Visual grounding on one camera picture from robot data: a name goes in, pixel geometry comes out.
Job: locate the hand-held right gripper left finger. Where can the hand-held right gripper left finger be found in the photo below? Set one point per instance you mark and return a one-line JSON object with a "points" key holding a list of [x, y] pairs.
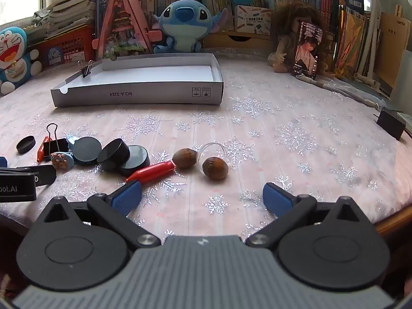
{"points": [[126, 197]]}

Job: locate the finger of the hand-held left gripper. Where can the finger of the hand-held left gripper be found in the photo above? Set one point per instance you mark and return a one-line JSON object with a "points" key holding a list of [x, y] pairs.
{"points": [[2, 162], [43, 174]]}

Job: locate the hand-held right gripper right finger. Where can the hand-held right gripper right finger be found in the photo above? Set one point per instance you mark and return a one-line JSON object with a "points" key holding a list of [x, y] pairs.
{"points": [[276, 197]]}

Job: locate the small red crayon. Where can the small red crayon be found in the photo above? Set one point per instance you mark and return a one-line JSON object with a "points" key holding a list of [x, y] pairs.
{"points": [[41, 153]]}

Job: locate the colorful decorated small piece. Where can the colorful decorated small piece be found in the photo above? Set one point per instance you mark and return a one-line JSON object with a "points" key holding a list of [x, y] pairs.
{"points": [[62, 161]]}

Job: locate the small black round lid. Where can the small black round lid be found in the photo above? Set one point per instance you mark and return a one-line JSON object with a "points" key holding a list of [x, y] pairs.
{"points": [[25, 144]]}

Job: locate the large black binder clip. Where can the large black binder clip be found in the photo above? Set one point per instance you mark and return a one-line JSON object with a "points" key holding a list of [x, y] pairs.
{"points": [[57, 146]]}

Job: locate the large red crayon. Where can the large red crayon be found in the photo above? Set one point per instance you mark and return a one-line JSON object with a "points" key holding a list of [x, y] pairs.
{"points": [[151, 171]]}

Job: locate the black round case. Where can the black round case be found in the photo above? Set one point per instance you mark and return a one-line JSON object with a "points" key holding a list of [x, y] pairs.
{"points": [[138, 162], [112, 154]]}

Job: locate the dark round disc blue rim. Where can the dark round disc blue rim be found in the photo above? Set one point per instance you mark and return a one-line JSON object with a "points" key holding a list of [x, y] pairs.
{"points": [[87, 150]]}

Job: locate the white cardboard box tray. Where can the white cardboard box tray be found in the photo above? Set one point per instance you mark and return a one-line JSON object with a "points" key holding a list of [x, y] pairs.
{"points": [[144, 80]]}

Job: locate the blue robot cat plush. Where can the blue robot cat plush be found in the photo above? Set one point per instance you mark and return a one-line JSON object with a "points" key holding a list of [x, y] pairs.
{"points": [[13, 58]]}

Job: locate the small black binder clip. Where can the small black binder clip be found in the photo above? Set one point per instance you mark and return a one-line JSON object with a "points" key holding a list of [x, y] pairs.
{"points": [[86, 70]]}

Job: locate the large red plastic basket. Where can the large red plastic basket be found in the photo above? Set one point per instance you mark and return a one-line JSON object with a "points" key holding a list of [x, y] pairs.
{"points": [[67, 46]]}

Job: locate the small black box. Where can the small black box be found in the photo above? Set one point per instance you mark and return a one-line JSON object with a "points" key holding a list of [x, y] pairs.
{"points": [[390, 124]]}

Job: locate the wooden drawer box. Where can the wooden drawer box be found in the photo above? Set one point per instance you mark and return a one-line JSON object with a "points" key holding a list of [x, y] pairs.
{"points": [[225, 40]]}

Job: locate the stack of books and papers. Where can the stack of books and papers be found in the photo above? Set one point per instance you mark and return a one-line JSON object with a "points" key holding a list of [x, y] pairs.
{"points": [[70, 9]]}

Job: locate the pink triangular house box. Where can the pink triangular house box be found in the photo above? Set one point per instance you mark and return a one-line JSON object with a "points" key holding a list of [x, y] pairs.
{"points": [[124, 25]]}

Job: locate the brown haired doll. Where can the brown haired doll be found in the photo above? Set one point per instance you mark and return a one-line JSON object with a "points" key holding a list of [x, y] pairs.
{"points": [[289, 22]]}

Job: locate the upright books beside doll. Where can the upright books beside doll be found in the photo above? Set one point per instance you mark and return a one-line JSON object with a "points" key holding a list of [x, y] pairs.
{"points": [[352, 38]]}

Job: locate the printed cardboard box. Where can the printed cardboard box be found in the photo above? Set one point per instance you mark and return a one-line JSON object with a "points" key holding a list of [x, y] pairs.
{"points": [[252, 19]]}

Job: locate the blue book set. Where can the blue book set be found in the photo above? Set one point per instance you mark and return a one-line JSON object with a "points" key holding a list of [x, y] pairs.
{"points": [[104, 3]]}

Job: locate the blue alien plush toy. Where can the blue alien plush toy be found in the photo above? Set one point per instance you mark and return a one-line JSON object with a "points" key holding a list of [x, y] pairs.
{"points": [[186, 22]]}

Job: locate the white tube frame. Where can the white tube frame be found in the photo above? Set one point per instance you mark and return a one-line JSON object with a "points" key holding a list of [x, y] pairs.
{"points": [[375, 22]]}

